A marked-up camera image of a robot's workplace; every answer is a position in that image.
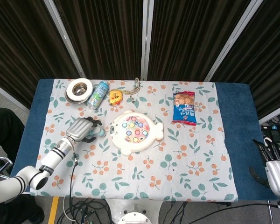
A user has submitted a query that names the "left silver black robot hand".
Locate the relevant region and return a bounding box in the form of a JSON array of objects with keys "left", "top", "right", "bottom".
[{"left": 65, "top": 116, "right": 103, "bottom": 144}]

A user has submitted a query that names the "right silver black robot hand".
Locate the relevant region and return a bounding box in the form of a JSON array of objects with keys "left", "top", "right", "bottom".
[{"left": 249, "top": 137, "right": 280, "bottom": 197}]

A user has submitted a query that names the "light blue toy hammer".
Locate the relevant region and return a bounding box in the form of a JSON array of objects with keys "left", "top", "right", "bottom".
[{"left": 88, "top": 125, "right": 107, "bottom": 139}]

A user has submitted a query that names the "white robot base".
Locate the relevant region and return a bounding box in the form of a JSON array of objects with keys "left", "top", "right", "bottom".
[{"left": 105, "top": 198, "right": 165, "bottom": 224}]

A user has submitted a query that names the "white whack-a-mole toy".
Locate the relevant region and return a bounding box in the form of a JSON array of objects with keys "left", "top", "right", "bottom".
[{"left": 109, "top": 110, "right": 164, "bottom": 156}]

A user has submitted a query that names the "white tape roll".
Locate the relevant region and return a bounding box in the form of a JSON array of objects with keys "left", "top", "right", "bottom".
[{"left": 66, "top": 78, "right": 94, "bottom": 102}]

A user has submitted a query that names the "light blue drink can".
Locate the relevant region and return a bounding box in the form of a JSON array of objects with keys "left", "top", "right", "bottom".
[{"left": 87, "top": 80, "right": 109, "bottom": 110}]

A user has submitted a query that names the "stainless steel bowl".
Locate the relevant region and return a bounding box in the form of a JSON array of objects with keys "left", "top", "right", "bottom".
[{"left": 64, "top": 83, "right": 90, "bottom": 105}]

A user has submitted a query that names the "black power strip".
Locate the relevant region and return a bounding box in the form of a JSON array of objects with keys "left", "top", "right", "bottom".
[{"left": 260, "top": 124, "right": 280, "bottom": 141}]

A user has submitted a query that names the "blue table cover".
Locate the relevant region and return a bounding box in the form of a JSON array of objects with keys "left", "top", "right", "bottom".
[{"left": 10, "top": 78, "right": 279, "bottom": 202}]

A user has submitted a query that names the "person in black clothes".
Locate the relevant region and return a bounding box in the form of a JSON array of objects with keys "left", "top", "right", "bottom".
[{"left": 0, "top": 107, "right": 45, "bottom": 224}]

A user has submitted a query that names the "floral fruit print tablecloth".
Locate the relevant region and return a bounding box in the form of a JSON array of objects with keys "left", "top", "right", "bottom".
[{"left": 29, "top": 79, "right": 239, "bottom": 203}]

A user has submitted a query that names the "dark pleated partition panel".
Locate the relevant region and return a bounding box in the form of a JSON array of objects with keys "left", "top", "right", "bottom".
[
  {"left": 210, "top": 0, "right": 280, "bottom": 120},
  {"left": 147, "top": 0, "right": 252, "bottom": 82},
  {"left": 0, "top": 0, "right": 81, "bottom": 110},
  {"left": 53, "top": 0, "right": 147, "bottom": 80}
]

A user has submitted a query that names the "blue snack bag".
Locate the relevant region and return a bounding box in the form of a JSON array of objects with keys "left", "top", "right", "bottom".
[{"left": 172, "top": 91, "right": 198, "bottom": 127}]

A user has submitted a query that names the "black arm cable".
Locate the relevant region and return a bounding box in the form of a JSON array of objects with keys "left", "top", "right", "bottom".
[{"left": 69, "top": 151, "right": 79, "bottom": 224}]

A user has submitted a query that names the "braided rope keychain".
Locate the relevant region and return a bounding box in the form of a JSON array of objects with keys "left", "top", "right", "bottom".
[{"left": 123, "top": 77, "right": 143, "bottom": 104}]

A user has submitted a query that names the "silver metal bracket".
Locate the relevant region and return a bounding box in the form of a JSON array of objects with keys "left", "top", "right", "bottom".
[{"left": 0, "top": 156, "right": 14, "bottom": 174}]

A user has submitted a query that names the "black floor cable bundle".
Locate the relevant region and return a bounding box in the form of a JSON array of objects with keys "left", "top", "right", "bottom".
[{"left": 67, "top": 197, "right": 279, "bottom": 224}]

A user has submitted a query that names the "white floor cable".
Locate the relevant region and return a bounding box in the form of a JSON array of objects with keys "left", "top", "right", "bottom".
[{"left": 62, "top": 196, "right": 77, "bottom": 223}]

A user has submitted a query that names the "grey metal partition post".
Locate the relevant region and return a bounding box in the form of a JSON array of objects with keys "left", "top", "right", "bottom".
[
  {"left": 203, "top": 0, "right": 265, "bottom": 83},
  {"left": 42, "top": 0, "right": 87, "bottom": 79},
  {"left": 140, "top": 0, "right": 155, "bottom": 81}
]

